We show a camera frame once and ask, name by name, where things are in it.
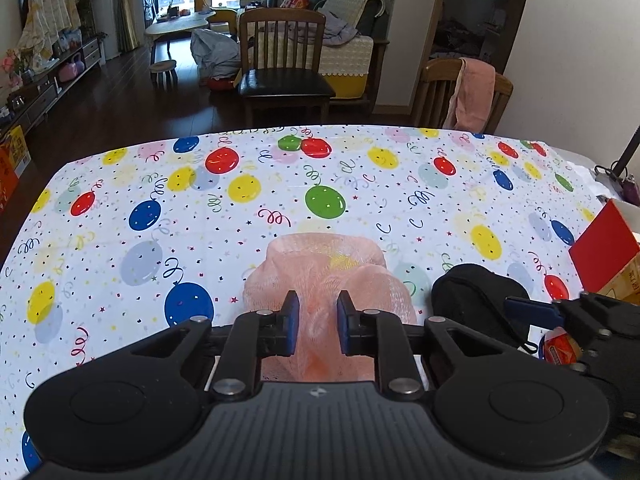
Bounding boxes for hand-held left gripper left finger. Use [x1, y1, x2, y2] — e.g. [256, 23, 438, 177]
[97, 290, 302, 402]

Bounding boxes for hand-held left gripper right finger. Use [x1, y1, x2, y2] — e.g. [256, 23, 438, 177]
[336, 290, 540, 402]

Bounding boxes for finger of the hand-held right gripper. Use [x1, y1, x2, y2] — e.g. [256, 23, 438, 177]
[504, 292, 622, 342]

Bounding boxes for pink mesh bath pouf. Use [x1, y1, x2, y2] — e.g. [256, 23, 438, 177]
[243, 232, 418, 383]

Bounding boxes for black pouch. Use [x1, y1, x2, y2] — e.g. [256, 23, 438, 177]
[431, 263, 534, 352]

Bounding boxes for red cardboard box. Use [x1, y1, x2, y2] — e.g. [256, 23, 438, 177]
[569, 199, 640, 307]

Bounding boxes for orange printed packet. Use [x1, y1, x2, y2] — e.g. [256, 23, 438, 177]
[542, 327, 584, 364]

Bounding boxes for balloon print tablecloth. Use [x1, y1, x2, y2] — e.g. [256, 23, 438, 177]
[0, 125, 617, 472]

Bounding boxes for pink towel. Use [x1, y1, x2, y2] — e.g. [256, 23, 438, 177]
[445, 57, 497, 133]

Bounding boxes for wooden chair with black seat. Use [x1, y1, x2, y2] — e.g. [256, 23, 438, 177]
[237, 8, 337, 127]

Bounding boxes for sofa with cream cover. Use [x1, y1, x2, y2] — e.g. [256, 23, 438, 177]
[240, 0, 391, 102]

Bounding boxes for grey bag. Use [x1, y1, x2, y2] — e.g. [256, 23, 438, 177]
[190, 28, 242, 79]

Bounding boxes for small wooden stool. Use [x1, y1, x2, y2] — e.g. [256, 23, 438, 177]
[150, 59, 179, 89]

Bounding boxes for grey clothes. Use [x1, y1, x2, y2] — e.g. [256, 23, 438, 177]
[324, 11, 362, 49]

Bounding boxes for wooden coffee table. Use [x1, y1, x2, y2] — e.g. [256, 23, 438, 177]
[145, 10, 237, 47]

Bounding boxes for orange cardboard carton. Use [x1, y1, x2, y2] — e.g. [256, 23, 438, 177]
[0, 125, 32, 214]

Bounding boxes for pink kettlebell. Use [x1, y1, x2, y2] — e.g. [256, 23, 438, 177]
[57, 51, 86, 84]

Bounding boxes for tv cabinet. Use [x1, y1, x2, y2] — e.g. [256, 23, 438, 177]
[0, 35, 106, 132]

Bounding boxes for curtain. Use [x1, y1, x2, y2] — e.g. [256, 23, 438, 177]
[111, 0, 147, 54]

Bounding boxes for yellow print dust cloth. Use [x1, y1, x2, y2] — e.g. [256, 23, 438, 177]
[19, 0, 81, 59]

